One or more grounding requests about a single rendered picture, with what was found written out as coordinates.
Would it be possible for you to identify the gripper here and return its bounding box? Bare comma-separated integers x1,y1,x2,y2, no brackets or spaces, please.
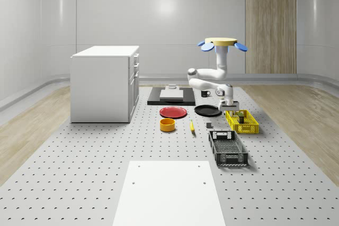
218,101,240,117

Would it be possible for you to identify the black plate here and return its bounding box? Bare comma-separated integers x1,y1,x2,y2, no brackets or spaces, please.
194,104,223,117

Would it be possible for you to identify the yellow basket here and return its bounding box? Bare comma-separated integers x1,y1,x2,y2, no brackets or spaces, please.
225,109,260,134

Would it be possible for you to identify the dark grey basket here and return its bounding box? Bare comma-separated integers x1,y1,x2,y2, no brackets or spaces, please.
208,130,250,167

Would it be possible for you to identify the red plate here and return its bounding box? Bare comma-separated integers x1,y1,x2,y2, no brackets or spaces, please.
159,106,188,119

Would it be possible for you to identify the yellow bowl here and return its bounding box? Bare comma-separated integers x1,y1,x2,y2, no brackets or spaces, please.
159,118,176,133

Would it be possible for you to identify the black stove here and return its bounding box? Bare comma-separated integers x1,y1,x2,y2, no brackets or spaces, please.
147,84,197,106

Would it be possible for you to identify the white board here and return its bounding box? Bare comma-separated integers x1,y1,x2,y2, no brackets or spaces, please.
112,160,227,226

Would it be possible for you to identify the white cabinet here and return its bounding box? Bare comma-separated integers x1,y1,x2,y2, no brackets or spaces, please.
70,45,140,124

